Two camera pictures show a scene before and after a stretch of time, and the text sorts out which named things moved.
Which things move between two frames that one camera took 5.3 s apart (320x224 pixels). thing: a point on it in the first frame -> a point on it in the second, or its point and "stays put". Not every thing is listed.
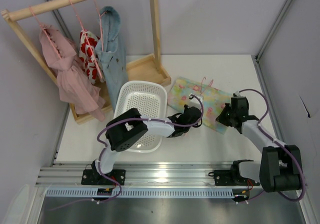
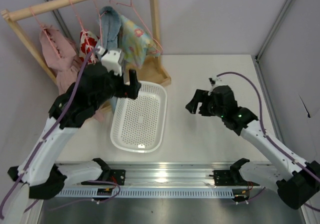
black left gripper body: (191, 112) -> (127, 89)
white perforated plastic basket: (150, 98) stays put
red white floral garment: (91, 66) stays put
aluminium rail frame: (71, 173) stays put
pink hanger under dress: (45, 34) stays put
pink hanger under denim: (100, 20) stays put
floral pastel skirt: (213, 98) -> (136, 43)
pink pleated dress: (74, 86) stays put
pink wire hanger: (209, 86) -> (131, 6)
